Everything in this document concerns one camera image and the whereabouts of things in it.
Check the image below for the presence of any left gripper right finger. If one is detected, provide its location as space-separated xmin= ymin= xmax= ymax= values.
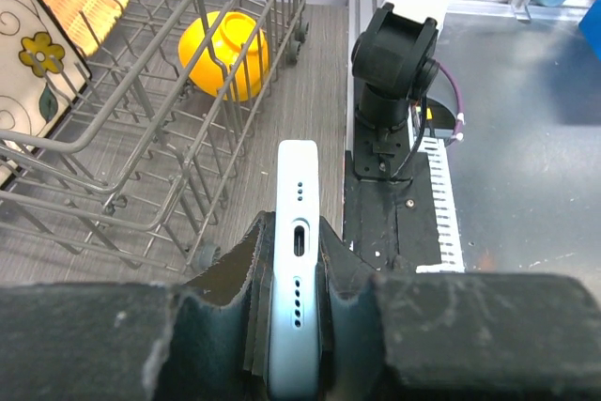
xmin=319 ymin=220 xmax=600 ymax=400

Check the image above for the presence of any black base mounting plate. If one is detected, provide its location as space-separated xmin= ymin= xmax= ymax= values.
xmin=343 ymin=95 xmax=442 ymax=272

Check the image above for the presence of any blue-cased smartphone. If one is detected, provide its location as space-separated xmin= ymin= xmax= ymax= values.
xmin=268 ymin=140 xmax=321 ymax=400

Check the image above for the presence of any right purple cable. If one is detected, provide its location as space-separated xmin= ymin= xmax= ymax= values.
xmin=439 ymin=65 xmax=467 ymax=144

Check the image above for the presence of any yellow bowl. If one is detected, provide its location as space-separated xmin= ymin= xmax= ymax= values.
xmin=189 ymin=11 xmax=270 ymax=102

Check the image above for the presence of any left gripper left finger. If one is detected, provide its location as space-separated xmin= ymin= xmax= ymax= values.
xmin=1 ymin=212 xmax=275 ymax=400

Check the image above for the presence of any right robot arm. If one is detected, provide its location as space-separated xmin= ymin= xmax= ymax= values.
xmin=351 ymin=0 xmax=451 ymax=130

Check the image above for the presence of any floral square plate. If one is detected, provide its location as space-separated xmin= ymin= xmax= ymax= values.
xmin=0 ymin=0 xmax=93 ymax=186

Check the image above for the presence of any grey wire dish rack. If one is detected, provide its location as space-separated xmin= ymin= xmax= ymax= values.
xmin=1 ymin=0 xmax=307 ymax=281

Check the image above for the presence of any white slotted cable duct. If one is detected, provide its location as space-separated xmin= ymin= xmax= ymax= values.
xmin=416 ymin=137 xmax=465 ymax=273

